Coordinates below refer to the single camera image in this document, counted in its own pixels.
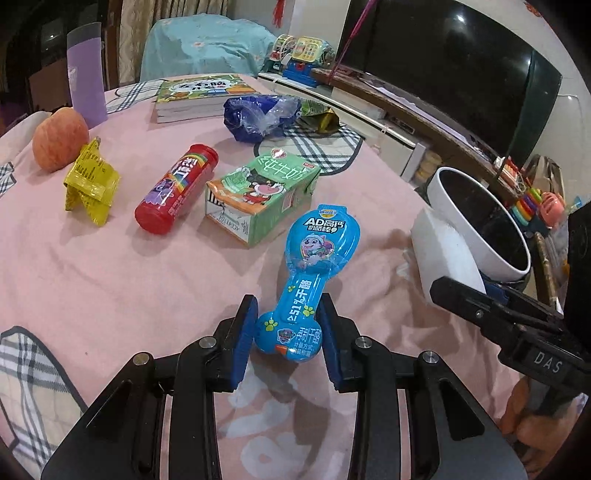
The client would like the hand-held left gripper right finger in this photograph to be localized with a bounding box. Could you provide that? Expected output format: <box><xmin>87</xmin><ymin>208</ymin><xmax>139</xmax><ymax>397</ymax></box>
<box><xmin>318</xmin><ymin>293</ymin><xmax>527</xmax><ymax>480</ymax></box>

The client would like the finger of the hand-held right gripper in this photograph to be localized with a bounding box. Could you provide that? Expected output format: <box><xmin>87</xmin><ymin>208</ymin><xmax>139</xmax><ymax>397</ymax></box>
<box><xmin>480</xmin><ymin>272</ymin><xmax>566</xmax><ymax>326</ymax></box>
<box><xmin>429</xmin><ymin>276</ymin><xmax>565</xmax><ymax>354</ymax></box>

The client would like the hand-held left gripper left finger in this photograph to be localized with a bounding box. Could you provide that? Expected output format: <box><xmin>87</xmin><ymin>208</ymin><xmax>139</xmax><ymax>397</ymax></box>
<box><xmin>41</xmin><ymin>294</ymin><xmax>259</xmax><ymax>480</ymax></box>

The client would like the blue cheese stick wrapper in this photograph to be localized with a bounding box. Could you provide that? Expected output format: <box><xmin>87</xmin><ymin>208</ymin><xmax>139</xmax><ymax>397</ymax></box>
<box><xmin>255</xmin><ymin>203</ymin><xmax>363</xmax><ymax>361</ymax></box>

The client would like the white rim trash bin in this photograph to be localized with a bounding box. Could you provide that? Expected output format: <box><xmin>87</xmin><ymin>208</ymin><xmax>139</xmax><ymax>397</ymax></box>
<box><xmin>424</xmin><ymin>166</ymin><xmax>539</xmax><ymax>296</ymax></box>

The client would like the green milk carton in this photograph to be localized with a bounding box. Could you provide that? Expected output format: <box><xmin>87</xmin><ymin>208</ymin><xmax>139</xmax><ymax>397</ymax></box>
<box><xmin>205</xmin><ymin>150</ymin><xmax>321</xmax><ymax>250</ymax></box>

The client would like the blue plastic bag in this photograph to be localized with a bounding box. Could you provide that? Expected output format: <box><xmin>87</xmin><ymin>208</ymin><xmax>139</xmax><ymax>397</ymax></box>
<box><xmin>223</xmin><ymin>93</ymin><xmax>303</xmax><ymax>143</ymax></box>

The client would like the person's right hand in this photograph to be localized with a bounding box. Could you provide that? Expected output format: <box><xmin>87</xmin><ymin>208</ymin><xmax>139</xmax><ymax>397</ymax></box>
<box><xmin>501</xmin><ymin>378</ymin><xmax>583</xmax><ymax>457</ymax></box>

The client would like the pink plastic toy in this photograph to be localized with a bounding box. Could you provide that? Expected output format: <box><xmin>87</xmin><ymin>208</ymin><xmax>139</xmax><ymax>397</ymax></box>
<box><xmin>540</xmin><ymin>191</ymin><xmax>566</xmax><ymax>227</ymax></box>

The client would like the stack of yellow containers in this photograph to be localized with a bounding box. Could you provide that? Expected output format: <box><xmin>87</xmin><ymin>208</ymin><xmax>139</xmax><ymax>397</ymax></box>
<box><xmin>414</xmin><ymin>150</ymin><xmax>441</xmax><ymax>185</ymax></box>

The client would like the red candy tube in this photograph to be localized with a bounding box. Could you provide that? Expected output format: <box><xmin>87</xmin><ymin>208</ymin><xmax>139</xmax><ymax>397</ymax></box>
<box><xmin>135</xmin><ymin>144</ymin><xmax>219</xmax><ymax>235</ymax></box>

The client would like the white television cabinet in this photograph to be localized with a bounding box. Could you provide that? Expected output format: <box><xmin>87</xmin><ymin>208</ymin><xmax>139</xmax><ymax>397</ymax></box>
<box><xmin>259</xmin><ymin>65</ymin><xmax>522</xmax><ymax>204</ymax></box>

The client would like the yellow foil wrapper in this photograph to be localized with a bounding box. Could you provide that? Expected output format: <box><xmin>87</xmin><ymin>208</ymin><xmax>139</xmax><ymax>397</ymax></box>
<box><xmin>62</xmin><ymin>136</ymin><xmax>121</xmax><ymax>227</ymax></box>

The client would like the green snack wrapper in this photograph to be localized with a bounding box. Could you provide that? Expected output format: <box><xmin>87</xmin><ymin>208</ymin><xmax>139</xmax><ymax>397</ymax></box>
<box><xmin>298</xmin><ymin>99</ymin><xmax>340</xmax><ymax>134</ymax></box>

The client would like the black television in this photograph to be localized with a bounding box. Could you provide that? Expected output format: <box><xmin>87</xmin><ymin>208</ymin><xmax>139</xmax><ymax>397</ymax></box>
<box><xmin>342</xmin><ymin>0</ymin><xmax>563</xmax><ymax>167</ymax></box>

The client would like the green cover picture book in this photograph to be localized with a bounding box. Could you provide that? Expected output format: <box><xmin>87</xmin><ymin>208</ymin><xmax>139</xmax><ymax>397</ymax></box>
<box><xmin>154</xmin><ymin>74</ymin><xmax>258</xmax><ymax>106</ymax></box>

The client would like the apple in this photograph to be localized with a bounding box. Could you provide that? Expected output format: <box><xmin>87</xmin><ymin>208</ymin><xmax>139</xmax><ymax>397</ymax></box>
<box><xmin>32</xmin><ymin>107</ymin><xmax>90</xmax><ymax>174</ymax></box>

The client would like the toy cash register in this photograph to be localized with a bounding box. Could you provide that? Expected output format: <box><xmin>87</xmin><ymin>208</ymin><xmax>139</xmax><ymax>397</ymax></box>
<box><xmin>269</xmin><ymin>34</ymin><xmax>335</xmax><ymax>86</ymax></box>

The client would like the blue covered armchair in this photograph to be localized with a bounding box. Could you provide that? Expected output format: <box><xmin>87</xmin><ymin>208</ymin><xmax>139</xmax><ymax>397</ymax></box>
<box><xmin>140</xmin><ymin>14</ymin><xmax>278</xmax><ymax>84</ymax></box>

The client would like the purple bottle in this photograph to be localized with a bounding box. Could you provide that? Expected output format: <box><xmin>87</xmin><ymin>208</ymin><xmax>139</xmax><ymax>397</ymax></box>
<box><xmin>67</xmin><ymin>23</ymin><xmax>109</xmax><ymax>130</ymax></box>

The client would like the beige curtain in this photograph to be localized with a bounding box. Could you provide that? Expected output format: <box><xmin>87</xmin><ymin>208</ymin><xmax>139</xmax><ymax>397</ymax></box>
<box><xmin>105</xmin><ymin>0</ymin><xmax>155</xmax><ymax>88</ymax></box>

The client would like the stacking ring toy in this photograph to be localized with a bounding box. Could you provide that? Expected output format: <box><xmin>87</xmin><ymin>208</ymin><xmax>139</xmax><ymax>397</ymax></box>
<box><xmin>510</xmin><ymin>187</ymin><xmax>546</xmax><ymax>228</ymax></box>

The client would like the pink strap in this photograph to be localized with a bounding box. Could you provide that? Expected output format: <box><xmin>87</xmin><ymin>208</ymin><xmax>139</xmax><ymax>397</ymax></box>
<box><xmin>335</xmin><ymin>0</ymin><xmax>377</xmax><ymax>70</ymax></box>

